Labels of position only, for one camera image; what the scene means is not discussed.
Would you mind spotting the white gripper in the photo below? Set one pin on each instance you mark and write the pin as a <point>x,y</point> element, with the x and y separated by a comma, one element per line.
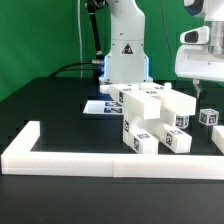
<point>201,55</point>

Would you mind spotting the white tagged cube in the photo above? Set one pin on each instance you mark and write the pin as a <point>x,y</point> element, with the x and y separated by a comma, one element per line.
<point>208,117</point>
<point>182,122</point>

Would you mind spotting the white chair back frame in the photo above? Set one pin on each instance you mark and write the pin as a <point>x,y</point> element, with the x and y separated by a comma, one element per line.
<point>147,100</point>

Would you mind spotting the white chair seat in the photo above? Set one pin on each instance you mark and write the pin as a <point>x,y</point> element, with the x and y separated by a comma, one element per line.
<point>133,122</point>

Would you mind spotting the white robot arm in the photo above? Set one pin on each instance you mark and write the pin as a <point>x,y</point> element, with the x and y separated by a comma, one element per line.
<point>126,61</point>

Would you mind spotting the white part at right edge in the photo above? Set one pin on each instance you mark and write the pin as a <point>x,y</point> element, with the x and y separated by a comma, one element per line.
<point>218,137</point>

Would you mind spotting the white marker sheet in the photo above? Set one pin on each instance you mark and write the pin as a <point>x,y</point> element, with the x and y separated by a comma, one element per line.
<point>103,107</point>

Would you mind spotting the white U-shaped boundary frame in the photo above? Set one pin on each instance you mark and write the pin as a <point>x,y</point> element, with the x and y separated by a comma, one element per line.
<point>19,158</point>

